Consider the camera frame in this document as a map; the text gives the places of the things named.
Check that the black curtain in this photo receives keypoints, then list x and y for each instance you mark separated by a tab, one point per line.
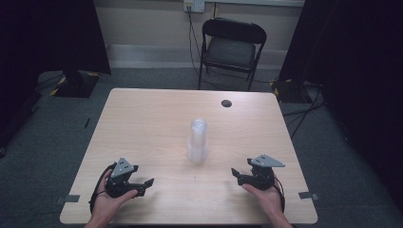
361	63
47	34

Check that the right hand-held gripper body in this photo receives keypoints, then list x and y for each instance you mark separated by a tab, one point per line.
261	174

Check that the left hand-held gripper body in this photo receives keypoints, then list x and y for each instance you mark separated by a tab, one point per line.
122	177

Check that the grey tape strip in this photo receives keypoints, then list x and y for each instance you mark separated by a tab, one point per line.
68	199
309	195

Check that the stack of clear plastic cups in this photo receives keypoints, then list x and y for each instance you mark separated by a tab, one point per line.
197	142

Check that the black stand base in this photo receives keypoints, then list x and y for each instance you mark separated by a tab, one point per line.
76	85
290	90

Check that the person's left hand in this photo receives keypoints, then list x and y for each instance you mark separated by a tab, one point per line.
106	202

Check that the white wall socket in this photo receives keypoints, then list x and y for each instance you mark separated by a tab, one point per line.
194	5

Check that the person's right hand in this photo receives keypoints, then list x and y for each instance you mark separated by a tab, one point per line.
267	201

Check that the black folding chair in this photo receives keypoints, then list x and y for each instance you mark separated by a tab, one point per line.
233	50

